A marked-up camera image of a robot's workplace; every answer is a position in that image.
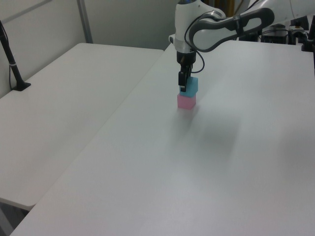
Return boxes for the white side table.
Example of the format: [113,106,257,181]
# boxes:
[0,42,165,208]

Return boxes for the blue cube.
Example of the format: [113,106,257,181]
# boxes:
[179,76,199,97]

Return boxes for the grey metal post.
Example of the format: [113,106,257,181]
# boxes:
[76,0,94,45]

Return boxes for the black background equipment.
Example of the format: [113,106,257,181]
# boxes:
[260,23,305,46]

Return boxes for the black camera pole with base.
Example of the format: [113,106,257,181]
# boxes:
[0,19,32,92]

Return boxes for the pink cube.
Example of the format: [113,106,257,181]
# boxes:
[177,94,197,110]

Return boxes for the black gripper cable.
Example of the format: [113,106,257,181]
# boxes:
[184,8,206,74]

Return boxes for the black camera stand clamp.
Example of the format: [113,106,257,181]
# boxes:
[300,18,315,53]

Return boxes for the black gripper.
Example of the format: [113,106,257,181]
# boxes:
[175,50,197,93]

